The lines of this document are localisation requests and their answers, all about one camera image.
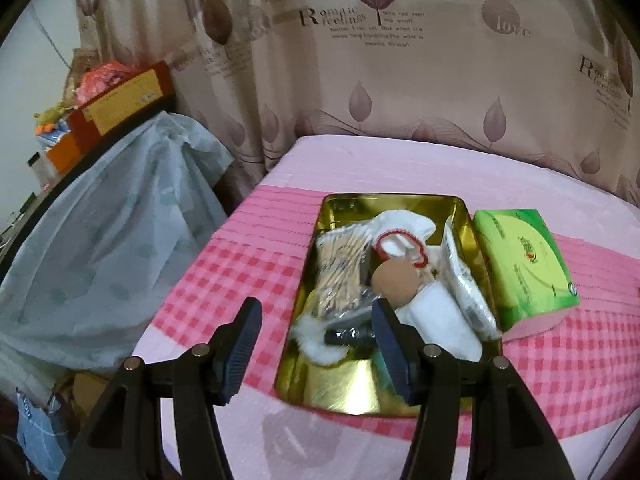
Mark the brown makeup sponge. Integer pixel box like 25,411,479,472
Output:
371,260,421,308

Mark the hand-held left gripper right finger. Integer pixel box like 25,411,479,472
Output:
370,297,576,480

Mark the orange box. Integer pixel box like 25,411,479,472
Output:
47,137,83,171

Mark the bag of cotton swabs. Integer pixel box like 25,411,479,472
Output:
312,227,376,321

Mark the white fluffy scrunchie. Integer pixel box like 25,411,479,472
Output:
291,310,353,367

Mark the pink checked blanket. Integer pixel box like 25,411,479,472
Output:
132,134,640,480

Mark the green tissue box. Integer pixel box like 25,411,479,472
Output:
472,208,582,335

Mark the white towel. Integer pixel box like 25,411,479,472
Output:
397,282,485,363

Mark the gold metal tin box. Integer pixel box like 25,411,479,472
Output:
274,192,505,418

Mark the white sock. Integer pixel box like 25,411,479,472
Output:
367,210,437,261

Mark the black packet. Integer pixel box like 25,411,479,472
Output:
322,305,381,346

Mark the blue checked cloth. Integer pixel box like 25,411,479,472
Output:
16,387,71,480

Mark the white printed packet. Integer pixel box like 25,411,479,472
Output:
441,222,502,341

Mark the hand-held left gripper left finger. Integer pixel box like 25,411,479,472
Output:
59,296,264,480

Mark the beige leaf print curtain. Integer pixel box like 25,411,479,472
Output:
72,0,640,211

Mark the red and yellow box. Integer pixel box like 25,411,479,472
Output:
67,61,177,151

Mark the orange plastic bag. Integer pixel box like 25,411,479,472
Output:
77,60,123,106

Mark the grey plastic cover sheet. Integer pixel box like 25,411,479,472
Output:
0,110,236,386

